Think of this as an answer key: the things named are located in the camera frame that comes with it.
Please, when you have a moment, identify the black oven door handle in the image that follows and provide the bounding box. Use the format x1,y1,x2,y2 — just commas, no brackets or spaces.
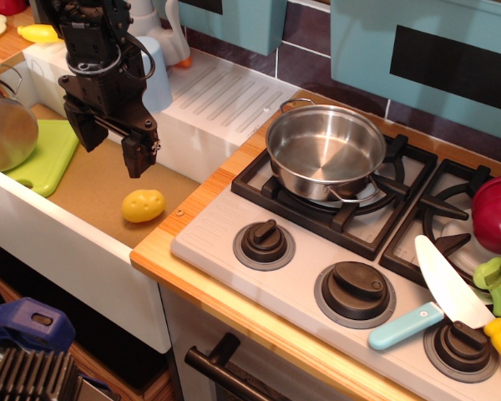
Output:
185,333,273,401

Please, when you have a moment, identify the white knife blue handle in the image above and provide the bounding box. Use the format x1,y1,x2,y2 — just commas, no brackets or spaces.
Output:
368,235,495,350

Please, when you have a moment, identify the black left burner grate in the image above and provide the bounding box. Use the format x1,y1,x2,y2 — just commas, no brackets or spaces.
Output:
231,135,438,261

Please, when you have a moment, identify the small orange toy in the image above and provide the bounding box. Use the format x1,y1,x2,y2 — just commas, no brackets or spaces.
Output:
177,57,192,68

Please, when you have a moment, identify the black right stove knob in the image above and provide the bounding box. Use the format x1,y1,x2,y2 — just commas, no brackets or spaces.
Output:
429,322,490,373

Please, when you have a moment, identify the yellow toy potato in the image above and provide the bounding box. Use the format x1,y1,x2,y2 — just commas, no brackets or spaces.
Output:
121,190,166,223

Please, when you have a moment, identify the teal wall cabinet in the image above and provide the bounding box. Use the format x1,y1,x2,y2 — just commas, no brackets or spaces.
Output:
178,0,287,56
330,1,501,138

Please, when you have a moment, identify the teal left wall cabinet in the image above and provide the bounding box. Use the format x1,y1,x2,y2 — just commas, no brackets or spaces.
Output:
178,0,287,56

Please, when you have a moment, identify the black right burner grate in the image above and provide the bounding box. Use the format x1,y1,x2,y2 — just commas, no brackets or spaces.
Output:
380,160,496,286

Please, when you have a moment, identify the white toy sink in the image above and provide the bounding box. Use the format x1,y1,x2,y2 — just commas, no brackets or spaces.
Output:
0,51,296,353

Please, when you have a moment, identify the stainless steel pot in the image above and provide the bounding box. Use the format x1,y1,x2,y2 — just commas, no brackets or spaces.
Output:
0,63,38,171

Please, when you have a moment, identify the yellow toy bottle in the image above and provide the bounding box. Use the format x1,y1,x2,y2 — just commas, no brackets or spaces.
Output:
17,24,61,43

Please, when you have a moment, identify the black stove knob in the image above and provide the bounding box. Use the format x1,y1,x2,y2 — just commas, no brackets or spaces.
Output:
237,219,288,263
317,261,391,321
429,322,490,373

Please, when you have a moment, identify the teal right wall cabinet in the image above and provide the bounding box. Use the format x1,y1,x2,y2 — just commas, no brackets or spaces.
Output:
330,1,501,138

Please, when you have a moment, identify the light blue plastic cup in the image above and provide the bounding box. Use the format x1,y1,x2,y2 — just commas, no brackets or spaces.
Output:
138,36,173,114

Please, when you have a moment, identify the stainless steel pan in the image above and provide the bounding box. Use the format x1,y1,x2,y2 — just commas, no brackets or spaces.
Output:
266,98,387,204

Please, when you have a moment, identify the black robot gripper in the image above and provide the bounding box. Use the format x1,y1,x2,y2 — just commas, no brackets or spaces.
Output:
59,23,158,179

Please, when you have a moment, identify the red toy bowl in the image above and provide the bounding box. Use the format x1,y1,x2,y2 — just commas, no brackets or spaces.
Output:
472,176,501,254

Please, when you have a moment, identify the black left stove knob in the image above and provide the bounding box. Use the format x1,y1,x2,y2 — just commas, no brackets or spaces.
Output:
237,219,288,263

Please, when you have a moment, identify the red toy cup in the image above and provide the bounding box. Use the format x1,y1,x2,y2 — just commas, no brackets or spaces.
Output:
0,0,28,17

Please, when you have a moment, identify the blue clamp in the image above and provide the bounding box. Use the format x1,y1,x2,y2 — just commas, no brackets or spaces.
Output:
0,297,76,353

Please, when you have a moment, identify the black burner grate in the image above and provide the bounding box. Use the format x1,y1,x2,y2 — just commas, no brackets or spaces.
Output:
380,160,496,286
231,135,438,261

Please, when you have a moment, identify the black finned heat sink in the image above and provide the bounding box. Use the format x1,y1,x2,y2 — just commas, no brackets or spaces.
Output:
0,348,82,400

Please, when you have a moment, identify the black middle stove knob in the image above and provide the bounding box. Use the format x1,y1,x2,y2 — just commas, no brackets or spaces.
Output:
317,261,391,321

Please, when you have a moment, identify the grey toy stove top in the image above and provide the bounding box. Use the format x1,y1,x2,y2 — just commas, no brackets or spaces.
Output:
170,145,501,401

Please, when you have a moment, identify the white toy faucet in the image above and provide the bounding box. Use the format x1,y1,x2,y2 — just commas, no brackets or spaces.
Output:
129,0,191,66

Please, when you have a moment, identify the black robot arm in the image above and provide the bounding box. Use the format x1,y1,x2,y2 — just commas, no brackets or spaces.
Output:
43,1,159,178

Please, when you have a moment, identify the green cutting board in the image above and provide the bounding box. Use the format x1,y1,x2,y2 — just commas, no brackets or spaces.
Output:
5,119,78,197

